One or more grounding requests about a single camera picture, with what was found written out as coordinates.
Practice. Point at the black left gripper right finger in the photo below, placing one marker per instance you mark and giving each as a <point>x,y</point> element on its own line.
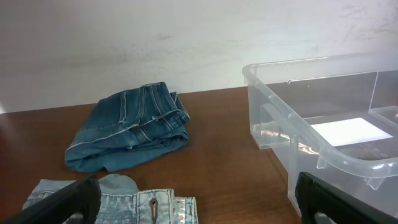
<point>320,202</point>

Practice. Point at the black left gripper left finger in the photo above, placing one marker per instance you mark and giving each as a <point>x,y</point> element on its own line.
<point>79,202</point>

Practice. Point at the light blue folded jeans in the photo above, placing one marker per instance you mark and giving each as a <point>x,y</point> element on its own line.
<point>123,202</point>

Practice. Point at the white label in bin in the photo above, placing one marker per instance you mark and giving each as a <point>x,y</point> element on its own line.
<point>349,131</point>

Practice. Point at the dark blue folded jeans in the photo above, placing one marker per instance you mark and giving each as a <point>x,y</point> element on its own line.
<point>129,128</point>

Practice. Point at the clear plastic storage bin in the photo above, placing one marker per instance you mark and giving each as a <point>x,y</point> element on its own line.
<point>334,117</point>

